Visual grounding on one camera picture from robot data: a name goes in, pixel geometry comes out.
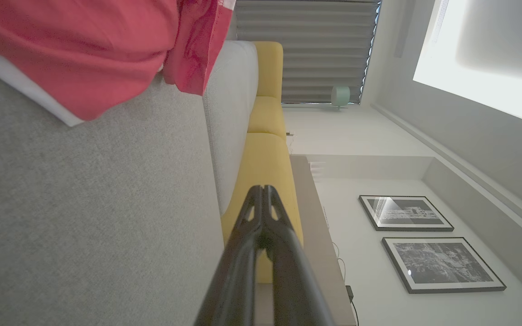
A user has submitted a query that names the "grey pleated curtain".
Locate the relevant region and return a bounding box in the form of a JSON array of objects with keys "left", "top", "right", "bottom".
[{"left": 236, "top": 0, "right": 382, "bottom": 105}]

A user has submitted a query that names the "mint green lamp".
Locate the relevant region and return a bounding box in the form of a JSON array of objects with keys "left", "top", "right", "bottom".
[{"left": 331, "top": 86, "right": 351, "bottom": 112}]

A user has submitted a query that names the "thin wall cable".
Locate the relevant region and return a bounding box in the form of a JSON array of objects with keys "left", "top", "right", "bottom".
[{"left": 333, "top": 242, "right": 359, "bottom": 326}]

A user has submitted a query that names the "grey sofa seat cushion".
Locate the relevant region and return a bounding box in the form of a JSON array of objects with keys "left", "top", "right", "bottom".
[{"left": 0, "top": 41, "right": 225, "bottom": 326}]

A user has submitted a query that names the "black framed monochrome picture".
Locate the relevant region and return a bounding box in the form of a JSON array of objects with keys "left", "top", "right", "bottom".
[
  {"left": 359, "top": 195, "right": 454, "bottom": 232},
  {"left": 382, "top": 237, "right": 507, "bottom": 294}
]

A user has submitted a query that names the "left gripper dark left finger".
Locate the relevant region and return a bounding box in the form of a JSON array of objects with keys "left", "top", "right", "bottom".
[{"left": 195, "top": 185, "right": 264, "bottom": 326}]

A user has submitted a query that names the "wooden ledge behind sofa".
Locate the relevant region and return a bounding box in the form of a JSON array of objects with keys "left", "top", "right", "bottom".
[{"left": 290, "top": 155, "right": 358, "bottom": 326}]

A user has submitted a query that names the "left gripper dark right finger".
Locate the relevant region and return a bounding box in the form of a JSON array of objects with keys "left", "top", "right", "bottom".
[{"left": 264, "top": 185, "right": 337, "bottom": 326}]

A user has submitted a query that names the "red basketball shorts white hem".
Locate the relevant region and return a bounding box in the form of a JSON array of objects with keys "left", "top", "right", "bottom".
[{"left": 0, "top": 0, "right": 237, "bottom": 127}]

